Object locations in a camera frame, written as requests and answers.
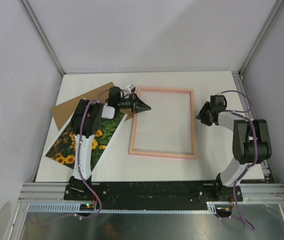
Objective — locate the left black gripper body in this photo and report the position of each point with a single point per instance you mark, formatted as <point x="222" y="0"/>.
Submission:
<point x="127" y="103"/>

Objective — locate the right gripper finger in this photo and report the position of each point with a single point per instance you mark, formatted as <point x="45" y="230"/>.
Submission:
<point x="207" y="120"/>
<point x="203" y="113"/>

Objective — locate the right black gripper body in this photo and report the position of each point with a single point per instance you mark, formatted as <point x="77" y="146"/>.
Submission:
<point x="212" y="109"/>

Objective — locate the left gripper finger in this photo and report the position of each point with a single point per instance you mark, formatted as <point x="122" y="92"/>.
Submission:
<point x="140" y="105"/>
<point x="140" y="110"/>

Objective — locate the clear acrylic sheet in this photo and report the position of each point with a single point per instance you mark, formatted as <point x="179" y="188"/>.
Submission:
<point x="166" y="128"/>

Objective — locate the pink wooden picture frame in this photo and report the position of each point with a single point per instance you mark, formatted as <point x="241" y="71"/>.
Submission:
<point x="193" y="128"/>

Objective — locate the sunflower photo print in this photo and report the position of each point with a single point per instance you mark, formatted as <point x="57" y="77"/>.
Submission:
<point x="63" y="148"/>

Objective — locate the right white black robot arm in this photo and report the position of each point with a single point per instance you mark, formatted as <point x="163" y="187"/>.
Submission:
<point x="250" y="141"/>

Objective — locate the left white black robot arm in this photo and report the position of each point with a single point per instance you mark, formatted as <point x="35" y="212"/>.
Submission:
<point x="87" y="117"/>

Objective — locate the brown cardboard backing board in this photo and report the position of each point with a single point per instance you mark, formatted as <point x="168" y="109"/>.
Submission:
<point x="63" y="111"/>

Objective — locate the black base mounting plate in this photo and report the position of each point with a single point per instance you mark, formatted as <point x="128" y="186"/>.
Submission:
<point x="152" y="195"/>

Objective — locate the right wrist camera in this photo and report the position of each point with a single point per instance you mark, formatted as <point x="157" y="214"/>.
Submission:
<point x="219" y="94"/>

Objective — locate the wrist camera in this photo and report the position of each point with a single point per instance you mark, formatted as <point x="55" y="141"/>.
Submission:
<point x="219" y="94"/>
<point x="131" y="89"/>

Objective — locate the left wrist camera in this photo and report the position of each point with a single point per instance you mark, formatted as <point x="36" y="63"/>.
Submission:
<point x="131" y="89"/>

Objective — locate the aluminium frame rail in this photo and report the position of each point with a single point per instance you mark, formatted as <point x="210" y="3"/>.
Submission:
<point x="25" y="4"/>

